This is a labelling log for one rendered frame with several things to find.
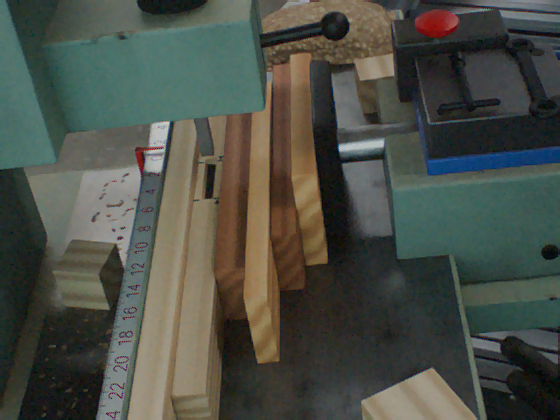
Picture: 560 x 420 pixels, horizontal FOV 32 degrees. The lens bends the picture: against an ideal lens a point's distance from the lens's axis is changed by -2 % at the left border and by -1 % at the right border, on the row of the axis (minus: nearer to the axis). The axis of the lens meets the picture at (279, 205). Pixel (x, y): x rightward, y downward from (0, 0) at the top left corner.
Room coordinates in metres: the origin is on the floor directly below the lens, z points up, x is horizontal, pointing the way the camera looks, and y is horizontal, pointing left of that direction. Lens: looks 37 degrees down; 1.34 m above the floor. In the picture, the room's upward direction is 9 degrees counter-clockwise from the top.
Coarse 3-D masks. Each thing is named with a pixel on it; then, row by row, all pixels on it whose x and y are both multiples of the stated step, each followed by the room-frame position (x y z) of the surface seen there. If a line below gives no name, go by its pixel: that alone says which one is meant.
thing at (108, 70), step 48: (96, 0) 0.62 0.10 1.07; (240, 0) 0.58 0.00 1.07; (48, 48) 0.57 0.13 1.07; (96, 48) 0.56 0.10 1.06; (144, 48) 0.56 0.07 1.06; (192, 48) 0.56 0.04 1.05; (240, 48) 0.56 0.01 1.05; (96, 96) 0.57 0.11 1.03; (144, 96) 0.56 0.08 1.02; (192, 96) 0.56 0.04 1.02; (240, 96) 0.56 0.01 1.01
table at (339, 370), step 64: (384, 192) 0.58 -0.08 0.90; (384, 256) 0.51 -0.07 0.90; (448, 256) 0.50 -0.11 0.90; (320, 320) 0.46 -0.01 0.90; (384, 320) 0.45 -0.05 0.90; (448, 320) 0.44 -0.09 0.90; (512, 320) 0.48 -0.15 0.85; (256, 384) 0.41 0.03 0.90; (320, 384) 0.40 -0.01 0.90; (384, 384) 0.39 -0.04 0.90; (448, 384) 0.39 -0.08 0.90
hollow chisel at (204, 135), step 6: (198, 120) 0.59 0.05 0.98; (204, 120) 0.59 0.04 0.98; (198, 126) 0.59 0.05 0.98; (204, 126) 0.59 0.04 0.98; (198, 132) 0.59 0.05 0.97; (204, 132) 0.59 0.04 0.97; (210, 132) 0.59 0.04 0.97; (198, 138) 0.59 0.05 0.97; (204, 138) 0.59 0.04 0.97; (210, 138) 0.59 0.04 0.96; (204, 144) 0.59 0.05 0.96; (210, 144) 0.59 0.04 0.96; (204, 150) 0.59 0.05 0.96; (210, 150) 0.59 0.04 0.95; (204, 156) 0.59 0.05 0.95
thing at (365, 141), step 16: (320, 64) 0.62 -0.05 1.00; (320, 80) 0.59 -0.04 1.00; (320, 96) 0.57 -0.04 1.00; (320, 112) 0.55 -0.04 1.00; (320, 128) 0.53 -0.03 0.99; (336, 128) 0.56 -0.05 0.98; (352, 128) 0.58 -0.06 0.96; (368, 128) 0.57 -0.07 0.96; (384, 128) 0.57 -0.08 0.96; (400, 128) 0.57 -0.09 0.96; (416, 128) 0.57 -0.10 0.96; (320, 144) 0.53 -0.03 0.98; (336, 144) 0.53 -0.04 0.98; (352, 144) 0.56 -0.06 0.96; (368, 144) 0.56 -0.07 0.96; (320, 160) 0.53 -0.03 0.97; (336, 160) 0.53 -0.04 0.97; (352, 160) 0.56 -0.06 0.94; (368, 160) 0.56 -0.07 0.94; (320, 176) 0.53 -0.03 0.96; (336, 176) 0.53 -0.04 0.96; (320, 192) 0.53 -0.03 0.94; (336, 192) 0.53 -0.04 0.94; (336, 208) 0.53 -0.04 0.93; (336, 224) 0.53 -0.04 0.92
